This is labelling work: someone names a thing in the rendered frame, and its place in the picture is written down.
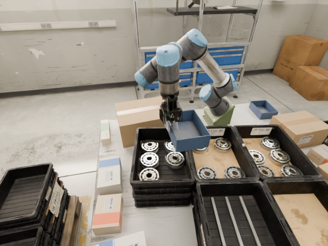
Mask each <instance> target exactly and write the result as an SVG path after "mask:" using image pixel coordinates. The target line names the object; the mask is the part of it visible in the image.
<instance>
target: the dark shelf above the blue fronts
mask: <svg viewBox="0 0 328 246"><path fill-rule="evenodd" d="M232 7H236V8H238V9H221V10H218V9H213V8H210V7H204V10H203V15H208V14H239V13H253V14H256V13H257V9H255V8H250V7H245V6H232ZM199 10H200V8H199V7H191V8H190V9H189V7H181V8H178V14H177V15H176V8H167V12H169V13H171V14H173V15H174V16H182V15H197V16H198V15H199V13H200V11H199Z"/></svg>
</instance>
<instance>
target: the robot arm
mask: <svg viewBox="0 0 328 246"><path fill-rule="evenodd" d="M207 44H208V42H207V40H206V38H205V37H204V36H203V34H202V33H201V32H200V31H199V30H197V29H192V30H190V31H189V32H187V33H186V34H185V35H184V36H183V37H182V38H181V39H179V40H178V41H177V42H170V43H168V44H167V45H163V46H161V47H158V48H157V50H156V56H155V57H154V58H153V59H151V60H150V61H149V62H148V63H147V64H146V65H144V66H143V67H142V68H141V69H139V71H138V72H137V73H136V74H135V80H136V82H137V83H138V85H139V86H141V87H144V88H145V87H147V86H149V85H151V84H152V83H153V82H154V81H155V80H157V79H159V80H158V81H159V91H160V95H161V96H162V99H163V100H165V101H164V102H162V104H161V105H160V107H161V109H159V117H160V119H161V121H162V122H163V124H164V126H165V128H166V129H167V130H168V132H171V129H170V124H169V121H171V123H172V128H173V130H175V128H176V129H177V130H178V122H179V121H180V119H181V121H183V110H182V108H181V106H180V104H179V102H177V100H178V97H177V96H178V95H179V89H180V85H179V83H181V81H180V80H179V79H180V72H179V66H180V64H182V63H183V62H185V61H186V60H188V59H189V58H190V59H191V60H192V61H196V62H197V63H198V64H199V66H200V67H201V68H202V69H203V70H204V71H205V72H206V73H207V74H208V75H209V76H210V78H211V79H212V80H213V85H210V84H207V85H205V86H204V87H203V88H202V89H201V91H200V93H199V97H200V98H201V100H202V101H203V102H204V103H205V104H206V105H207V106H208V107H209V109H210V112H211V113H212V114H213V115H214V116H220V115H223V114H224V113H226V112H227V110H228V108H229V102H228V101H227V100H226V99H224V98H223V97H225V96H226V95H228V94H230V93H232V92H234V91H235V90H237V89H238V86H237V84H236V81H235V79H234V77H233V75H232V74H228V73H224V72H223V70H222V69H221V68H220V66H219V65H218V64H217V63H216V62H215V60H214V59H213V58H212V56H211V55H210V54H209V52H208V51H207Z"/></svg>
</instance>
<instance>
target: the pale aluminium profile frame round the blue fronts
mask: <svg viewBox="0 0 328 246"><path fill-rule="evenodd" d="M204 1H205V0H200V10H199V11H200V13H199V19H198V29H197V30H199V31H200V32H201V27H202V19H203V10H204ZM137 2H138V0H130V7H131V17H132V27H133V38H134V48H135V58H136V69H137V72H138V71H139V69H141V68H142V61H145V59H142V58H141V46H140V33H139V20H138V7H137ZM236 2H237V0H233V6H236ZM263 2H264V0H259V4H258V7H257V13H256V15H255V19H254V22H253V26H252V30H251V33H250V37H249V41H248V42H250V43H249V46H247V48H246V51H244V52H243V54H245V57H244V60H243V64H233V65H221V66H220V68H221V69H229V68H240V67H241V72H240V74H238V75H237V76H239V79H236V84H237V86H238V89H237V90H235V91H234V92H232V93H235V96H233V97H234V98H238V97H237V95H238V92H239V88H240V84H241V81H242V77H243V74H244V70H245V67H246V62H247V59H248V55H249V52H250V48H251V45H252V41H253V37H254V34H255V30H256V27H257V23H258V19H259V16H260V12H261V9H262V6H263ZM184 7H187V0H184ZM233 17H234V14H231V15H230V20H229V26H228V31H227V36H226V42H228V41H229V36H230V31H231V27H232V22H233ZM185 30H186V15H184V20H183V36H184V35H185ZM139 49H140V50H139ZM197 71H204V70H203V69H202V68H201V67H197V62H196V61H194V67H193V68H185V69H179V72H180V73H183V72H193V77H192V78H191V80H192V82H191V85H190V86H187V85H186V86H181V87H180V89H179V90H185V89H186V90H187V92H188V93H189V95H182V96H177V97H178V99H184V98H190V99H191V100H190V101H189V102H190V103H194V101H193V97H199V94H195V93H194V91H195V89H197V88H203V87H204V86H205V85H207V84H199V85H195V80H196V72H197ZM210 85H213V83H211V84H210ZM190 89H191V91H190ZM137 90H139V91H140V95H141V99H145V98H144V95H145V94H146V93H156V92H160V91H159V89H150V90H144V88H143V87H141V86H139V85H138V89H137Z"/></svg>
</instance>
